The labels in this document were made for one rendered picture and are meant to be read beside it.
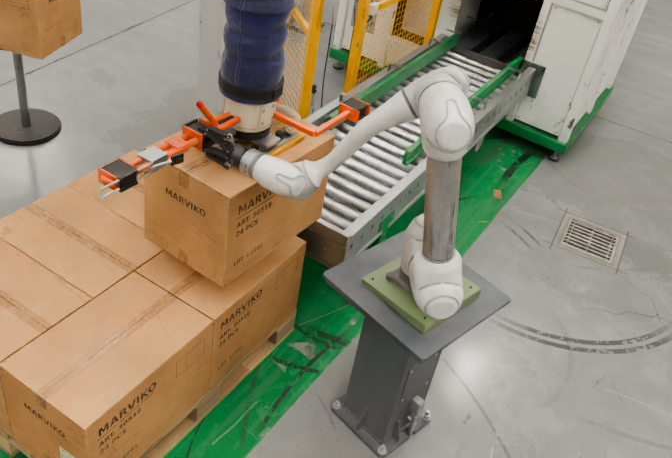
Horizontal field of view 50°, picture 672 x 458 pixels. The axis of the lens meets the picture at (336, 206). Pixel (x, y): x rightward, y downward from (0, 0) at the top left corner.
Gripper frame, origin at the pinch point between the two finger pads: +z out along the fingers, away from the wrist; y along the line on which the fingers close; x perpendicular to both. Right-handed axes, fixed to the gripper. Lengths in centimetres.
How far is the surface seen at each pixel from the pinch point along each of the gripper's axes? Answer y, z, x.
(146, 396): 75, -19, -45
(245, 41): -29.6, -3.7, 17.1
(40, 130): 116, 189, 78
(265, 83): -15.3, -9.7, 21.8
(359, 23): 25, 42, 180
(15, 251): 65, 61, -32
